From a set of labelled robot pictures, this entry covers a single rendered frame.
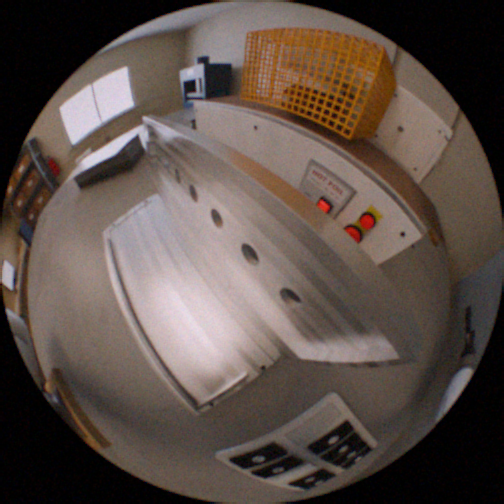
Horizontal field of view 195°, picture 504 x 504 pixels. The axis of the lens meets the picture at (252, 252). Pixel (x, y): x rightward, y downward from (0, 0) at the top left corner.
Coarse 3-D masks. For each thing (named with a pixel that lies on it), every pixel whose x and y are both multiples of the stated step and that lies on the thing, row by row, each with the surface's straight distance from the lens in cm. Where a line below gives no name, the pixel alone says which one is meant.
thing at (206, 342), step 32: (128, 224) 40; (160, 224) 34; (128, 256) 34; (160, 256) 30; (192, 256) 27; (128, 288) 32; (160, 288) 28; (192, 288) 25; (128, 320) 31; (160, 320) 27; (192, 320) 25; (224, 320) 24; (160, 352) 28; (192, 352) 25; (224, 352) 24; (256, 352) 24; (192, 384) 27; (224, 384) 26
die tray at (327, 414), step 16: (320, 400) 34; (336, 400) 35; (304, 416) 33; (320, 416) 35; (336, 416) 38; (352, 416) 42; (272, 432) 35; (288, 432) 35; (304, 432) 36; (320, 432) 39; (352, 432) 47; (368, 432) 54; (240, 448) 37; (256, 448) 37; (288, 448) 39; (304, 448) 41; (304, 464) 48; (320, 464) 52; (272, 480) 52
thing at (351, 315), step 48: (192, 144) 12; (192, 192) 19; (240, 192) 10; (288, 192) 7; (192, 240) 22; (240, 240) 12; (288, 240) 8; (336, 240) 6; (240, 288) 17; (288, 288) 11; (336, 288) 9; (384, 288) 8; (288, 336) 17; (336, 336) 12; (384, 336) 11
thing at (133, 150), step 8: (128, 136) 80; (136, 136) 76; (128, 144) 70; (136, 144) 75; (120, 152) 70; (128, 152) 69; (136, 152) 74; (144, 152) 80; (104, 160) 77; (112, 160) 74; (120, 160) 72; (128, 160) 70; (136, 160) 73; (88, 168) 85; (96, 168) 82; (104, 168) 79; (112, 168) 77; (120, 168) 74; (80, 176) 92; (88, 176) 88; (96, 176) 85; (104, 176) 82; (80, 184) 96
